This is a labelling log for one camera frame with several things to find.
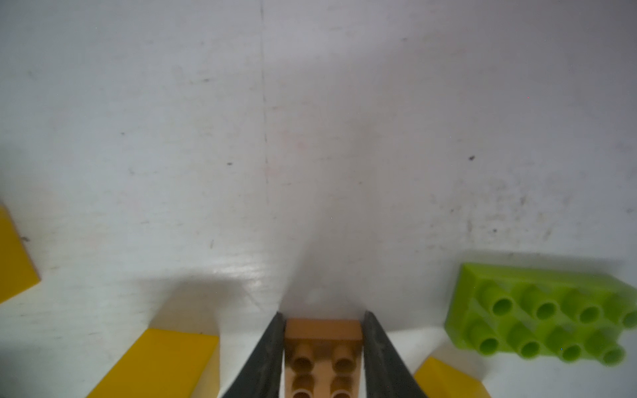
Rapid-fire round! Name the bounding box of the yellow square lego brick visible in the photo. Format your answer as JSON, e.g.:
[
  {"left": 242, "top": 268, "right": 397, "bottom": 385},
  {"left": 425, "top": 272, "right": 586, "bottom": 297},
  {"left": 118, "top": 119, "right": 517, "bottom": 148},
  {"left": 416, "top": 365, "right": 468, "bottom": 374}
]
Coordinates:
[{"left": 1, "top": 204, "right": 41, "bottom": 303}]

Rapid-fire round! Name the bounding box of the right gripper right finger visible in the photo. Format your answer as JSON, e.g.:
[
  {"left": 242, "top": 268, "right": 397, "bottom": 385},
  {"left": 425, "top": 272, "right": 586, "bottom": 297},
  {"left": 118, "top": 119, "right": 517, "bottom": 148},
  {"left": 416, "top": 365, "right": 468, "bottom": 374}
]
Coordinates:
[{"left": 362, "top": 311, "right": 426, "bottom": 398}]

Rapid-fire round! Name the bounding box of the yellow lego brick centre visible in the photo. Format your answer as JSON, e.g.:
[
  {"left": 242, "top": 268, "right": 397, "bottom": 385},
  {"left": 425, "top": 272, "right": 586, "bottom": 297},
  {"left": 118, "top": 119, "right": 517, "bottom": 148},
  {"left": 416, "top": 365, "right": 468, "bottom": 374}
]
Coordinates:
[{"left": 89, "top": 328, "right": 221, "bottom": 397}]

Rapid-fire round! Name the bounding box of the yellow lego brick hidden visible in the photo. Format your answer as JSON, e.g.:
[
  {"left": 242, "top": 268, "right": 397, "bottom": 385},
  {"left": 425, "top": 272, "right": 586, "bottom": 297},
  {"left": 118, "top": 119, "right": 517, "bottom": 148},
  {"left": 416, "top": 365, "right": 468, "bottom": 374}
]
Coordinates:
[{"left": 414, "top": 357, "right": 491, "bottom": 398}]

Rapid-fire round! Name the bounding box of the brown long lego brick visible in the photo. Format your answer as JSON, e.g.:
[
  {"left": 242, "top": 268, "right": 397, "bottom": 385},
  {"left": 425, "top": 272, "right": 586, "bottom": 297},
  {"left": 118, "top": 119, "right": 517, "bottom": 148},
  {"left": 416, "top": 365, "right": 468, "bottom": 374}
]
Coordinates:
[{"left": 285, "top": 318, "right": 363, "bottom": 398}]

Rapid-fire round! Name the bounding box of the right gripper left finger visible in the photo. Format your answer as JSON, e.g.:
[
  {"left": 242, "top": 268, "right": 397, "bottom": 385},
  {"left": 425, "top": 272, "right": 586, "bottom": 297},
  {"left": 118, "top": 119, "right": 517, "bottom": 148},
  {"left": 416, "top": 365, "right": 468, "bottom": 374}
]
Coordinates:
[{"left": 222, "top": 312, "right": 285, "bottom": 398}]

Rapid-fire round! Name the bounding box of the lime green plate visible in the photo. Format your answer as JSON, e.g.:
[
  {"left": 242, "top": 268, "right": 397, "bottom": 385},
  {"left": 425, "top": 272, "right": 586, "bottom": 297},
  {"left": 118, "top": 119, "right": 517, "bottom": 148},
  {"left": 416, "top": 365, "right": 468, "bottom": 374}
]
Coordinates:
[{"left": 445, "top": 263, "right": 636, "bottom": 366}]

